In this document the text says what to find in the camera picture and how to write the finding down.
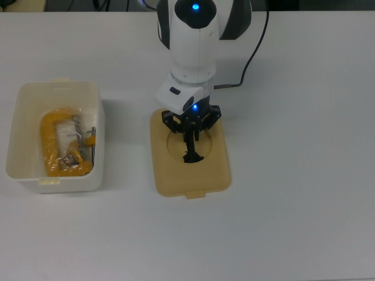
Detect white plastic tool case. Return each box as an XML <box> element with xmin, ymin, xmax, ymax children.
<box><xmin>5</xmin><ymin>77</ymin><xmax>106</xmax><ymax>195</ymax></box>

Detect black loop lid handle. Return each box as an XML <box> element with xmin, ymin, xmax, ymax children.
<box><xmin>182</xmin><ymin>128</ymin><xmax>206</xmax><ymax>165</ymax></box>

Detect yellow C-clamp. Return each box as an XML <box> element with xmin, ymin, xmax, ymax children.
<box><xmin>39</xmin><ymin>108</ymin><xmax>97</xmax><ymax>178</ymax></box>

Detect tan plastic case lid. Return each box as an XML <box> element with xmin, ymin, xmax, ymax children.
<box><xmin>149</xmin><ymin>108</ymin><xmax>233</xmax><ymax>201</ymax></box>

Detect clear plastic bag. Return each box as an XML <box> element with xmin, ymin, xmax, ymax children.
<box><xmin>39</xmin><ymin>106</ymin><xmax>99</xmax><ymax>179</ymax></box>

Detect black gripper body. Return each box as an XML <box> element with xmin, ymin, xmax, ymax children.
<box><xmin>181</xmin><ymin>94</ymin><xmax>213</xmax><ymax>124</ymax></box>

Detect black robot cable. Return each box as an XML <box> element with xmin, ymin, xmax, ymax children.
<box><xmin>213</xmin><ymin>9</ymin><xmax>271</xmax><ymax>89</ymax></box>

